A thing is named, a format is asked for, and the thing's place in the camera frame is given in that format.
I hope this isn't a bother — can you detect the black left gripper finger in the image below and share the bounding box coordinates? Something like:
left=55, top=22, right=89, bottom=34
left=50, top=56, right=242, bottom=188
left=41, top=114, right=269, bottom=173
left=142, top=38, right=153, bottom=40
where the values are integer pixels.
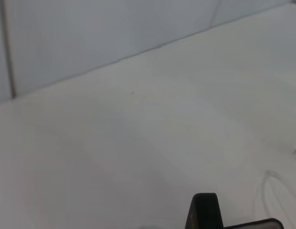
left=184, top=193, right=224, bottom=229

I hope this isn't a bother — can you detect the black glasses case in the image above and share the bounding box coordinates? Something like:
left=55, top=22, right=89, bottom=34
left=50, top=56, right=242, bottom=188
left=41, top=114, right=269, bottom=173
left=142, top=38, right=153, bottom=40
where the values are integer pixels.
left=223, top=218, right=285, bottom=229

